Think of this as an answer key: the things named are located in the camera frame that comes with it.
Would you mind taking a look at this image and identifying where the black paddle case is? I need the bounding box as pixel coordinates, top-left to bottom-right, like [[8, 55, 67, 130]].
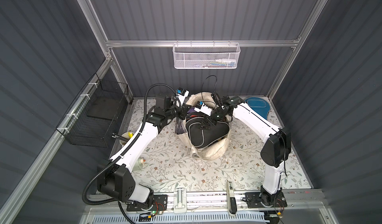
[[186, 117, 230, 149]]

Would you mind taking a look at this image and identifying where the blue paddle case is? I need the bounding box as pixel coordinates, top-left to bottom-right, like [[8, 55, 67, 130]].
[[245, 97, 270, 120]]

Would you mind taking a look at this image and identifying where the cream canvas tote bag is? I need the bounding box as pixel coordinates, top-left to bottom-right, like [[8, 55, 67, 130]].
[[175, 92, 231, 161]]

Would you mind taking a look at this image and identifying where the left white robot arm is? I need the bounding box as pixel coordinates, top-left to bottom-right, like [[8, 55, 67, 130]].
[[94, 101, 191, 206]]

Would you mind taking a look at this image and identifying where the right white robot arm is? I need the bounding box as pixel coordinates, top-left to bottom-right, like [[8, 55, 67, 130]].
[[196, 96, 291, 199]]

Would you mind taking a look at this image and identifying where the cup with yellow item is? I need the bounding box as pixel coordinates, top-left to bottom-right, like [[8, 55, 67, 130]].
[[119, 132, 134, 146]]

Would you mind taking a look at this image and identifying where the black white handheld device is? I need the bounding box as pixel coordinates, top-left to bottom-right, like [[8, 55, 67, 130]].
[[226, 180, 237, 217]]

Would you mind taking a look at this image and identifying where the white vented floor panel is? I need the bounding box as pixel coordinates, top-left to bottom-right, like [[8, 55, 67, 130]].
[[91, 211, 268, 224]]

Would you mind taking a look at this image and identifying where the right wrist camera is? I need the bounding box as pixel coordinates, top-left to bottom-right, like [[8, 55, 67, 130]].
[[195, 101, 213, 116]]

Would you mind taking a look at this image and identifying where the right thin black cable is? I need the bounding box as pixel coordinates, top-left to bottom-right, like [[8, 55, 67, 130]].
[[200, 75, 218, 105]]

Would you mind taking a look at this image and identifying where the white wire wall basket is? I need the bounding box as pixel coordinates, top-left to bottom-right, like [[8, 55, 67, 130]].
[[172, 43, 241, 69]]

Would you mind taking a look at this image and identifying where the black wire side basket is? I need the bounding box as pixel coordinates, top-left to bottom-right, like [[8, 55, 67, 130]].
[[56, 77, 129, 148]]

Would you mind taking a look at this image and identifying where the white bracket on rail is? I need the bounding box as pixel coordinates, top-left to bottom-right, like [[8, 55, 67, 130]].
[[173, 188, 188, 214]]

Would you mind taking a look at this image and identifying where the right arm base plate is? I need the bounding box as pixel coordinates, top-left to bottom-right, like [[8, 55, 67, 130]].
[[242, 191, 288, 209]]

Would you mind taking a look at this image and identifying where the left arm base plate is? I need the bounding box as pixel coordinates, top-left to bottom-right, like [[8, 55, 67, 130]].
[[126, 194, 168, 212]]

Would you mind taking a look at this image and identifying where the left black corrugated cable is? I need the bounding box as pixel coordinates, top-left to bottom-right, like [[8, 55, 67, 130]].
[[82, 83, 178, 224]]

